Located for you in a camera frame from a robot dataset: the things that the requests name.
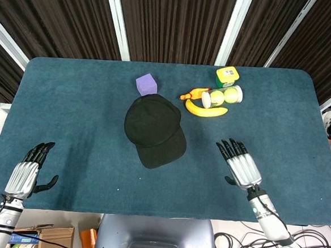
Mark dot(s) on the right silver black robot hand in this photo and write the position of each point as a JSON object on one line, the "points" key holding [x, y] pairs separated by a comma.
{"points": [[243, 169]]}

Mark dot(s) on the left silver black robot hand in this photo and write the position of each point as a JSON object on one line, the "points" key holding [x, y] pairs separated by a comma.
{"points": [[22, 176]]}

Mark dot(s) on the black baseball cap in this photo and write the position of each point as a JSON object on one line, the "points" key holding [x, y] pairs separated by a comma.
{"points": [[154, 123]]}

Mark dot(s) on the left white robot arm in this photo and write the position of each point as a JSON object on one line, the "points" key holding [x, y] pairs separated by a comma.
{"points": [[2, 223]]}

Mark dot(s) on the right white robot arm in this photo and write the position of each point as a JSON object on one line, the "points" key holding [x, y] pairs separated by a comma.
{"points": [[266, 219]]}

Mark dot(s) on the blue package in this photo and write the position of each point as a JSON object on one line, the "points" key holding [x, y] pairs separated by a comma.
{"points": [[25, 239]]}

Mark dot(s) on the brown cardboard box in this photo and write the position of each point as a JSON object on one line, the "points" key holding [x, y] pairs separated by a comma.
{"points": [[55, 238]]}

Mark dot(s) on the yellow banana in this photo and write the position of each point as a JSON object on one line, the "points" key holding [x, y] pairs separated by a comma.
{"points": [[203, 111]]}

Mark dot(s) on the yellow-green tennis ball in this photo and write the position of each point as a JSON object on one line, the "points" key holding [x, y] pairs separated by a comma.
{"points": [[217, 98], [231, 95]]}

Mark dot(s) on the clear tennis ball tube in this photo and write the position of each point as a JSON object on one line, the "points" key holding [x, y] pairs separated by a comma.
{"points": [[205, 99]]}

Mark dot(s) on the blue table cloth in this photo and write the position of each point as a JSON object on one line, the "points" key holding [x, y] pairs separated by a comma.
{"points": [[70, 108]]}

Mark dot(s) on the orange object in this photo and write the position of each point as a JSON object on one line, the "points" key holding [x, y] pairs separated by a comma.
{"points": [[89, 236]]}

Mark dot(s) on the yellow rubber chicken toy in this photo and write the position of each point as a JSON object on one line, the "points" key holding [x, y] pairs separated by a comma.
{"points": [[191, 94]]}

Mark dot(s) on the green box with yellow lid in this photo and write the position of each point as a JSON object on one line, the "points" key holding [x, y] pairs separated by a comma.
{"points": [[227, 75]]}

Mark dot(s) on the grey-blue robot torso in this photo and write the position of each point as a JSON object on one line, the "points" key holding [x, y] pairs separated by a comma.
{"points": [[154, 236]]}

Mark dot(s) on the purple foam cube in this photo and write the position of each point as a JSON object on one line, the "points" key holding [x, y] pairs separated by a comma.
{"points": [[146, 84]]}

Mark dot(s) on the brown pleated curtain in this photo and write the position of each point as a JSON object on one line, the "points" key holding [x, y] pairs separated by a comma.
{"points": [[62, 17], [327, 47], [175, 25], [263, 28]]}

